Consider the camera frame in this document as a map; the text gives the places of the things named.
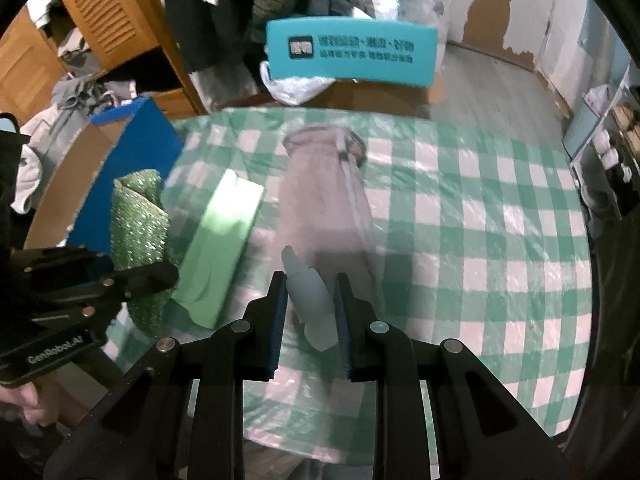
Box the teal printed box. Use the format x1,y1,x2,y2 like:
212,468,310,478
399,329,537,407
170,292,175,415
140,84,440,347
265,16,438,88

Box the white hanging garment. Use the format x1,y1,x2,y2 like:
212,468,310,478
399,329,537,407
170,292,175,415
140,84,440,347
192,67,261,111

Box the green checked tablecloth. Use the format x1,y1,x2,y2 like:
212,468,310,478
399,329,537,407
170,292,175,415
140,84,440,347
107,107,593,453

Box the pile of clothes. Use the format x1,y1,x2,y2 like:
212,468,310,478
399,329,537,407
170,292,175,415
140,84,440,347
25,0,96,68

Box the pale grey sock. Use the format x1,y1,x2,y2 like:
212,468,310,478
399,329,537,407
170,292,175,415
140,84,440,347
281,246,340,352

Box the group of shoes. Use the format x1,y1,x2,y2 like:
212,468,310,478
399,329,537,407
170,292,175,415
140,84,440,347
597,105,640,181

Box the white towel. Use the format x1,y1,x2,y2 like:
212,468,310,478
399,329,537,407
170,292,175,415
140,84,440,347
12,110,66,213

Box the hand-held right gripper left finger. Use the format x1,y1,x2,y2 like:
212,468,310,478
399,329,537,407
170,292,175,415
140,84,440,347
42,271,291,480

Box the pale blue bin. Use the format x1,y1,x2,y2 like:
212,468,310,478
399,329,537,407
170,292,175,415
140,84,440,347
562,85,613,161

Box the long grey sock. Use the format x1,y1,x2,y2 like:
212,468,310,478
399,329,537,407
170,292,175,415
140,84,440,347
277,125,381,311

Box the wooden wardrobe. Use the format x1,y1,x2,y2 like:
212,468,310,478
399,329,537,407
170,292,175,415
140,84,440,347
0,0,208,126

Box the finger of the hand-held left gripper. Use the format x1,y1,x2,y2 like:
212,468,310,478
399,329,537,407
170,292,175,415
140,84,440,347
102,260,180,302

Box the person's left hand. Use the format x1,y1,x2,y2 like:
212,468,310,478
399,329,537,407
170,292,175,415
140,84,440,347
0,385,61,428

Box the grey shoe rack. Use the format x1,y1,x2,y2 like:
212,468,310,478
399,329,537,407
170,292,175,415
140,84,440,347
570,67,640,221

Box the green sparkly cloth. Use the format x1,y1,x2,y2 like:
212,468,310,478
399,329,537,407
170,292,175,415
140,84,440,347
110,170,173,338

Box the blue-rimmed cardboard shoe box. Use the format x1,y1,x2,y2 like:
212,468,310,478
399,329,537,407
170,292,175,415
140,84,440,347
25,97,183,256

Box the brown cardboard box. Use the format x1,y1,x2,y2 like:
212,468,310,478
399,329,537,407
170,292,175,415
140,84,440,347
325,77,436,118

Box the wooden louvre door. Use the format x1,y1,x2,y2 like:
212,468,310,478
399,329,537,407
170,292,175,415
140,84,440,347
50,0,168,73

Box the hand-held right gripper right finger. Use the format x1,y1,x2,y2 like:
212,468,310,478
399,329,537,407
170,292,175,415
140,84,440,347
336,272,576,480

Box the black hanging coat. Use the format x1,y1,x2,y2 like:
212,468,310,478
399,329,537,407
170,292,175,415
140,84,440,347
160,0,271,73

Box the grey hoodie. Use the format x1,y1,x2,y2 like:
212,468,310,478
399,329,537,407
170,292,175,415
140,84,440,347
50,75,138,116

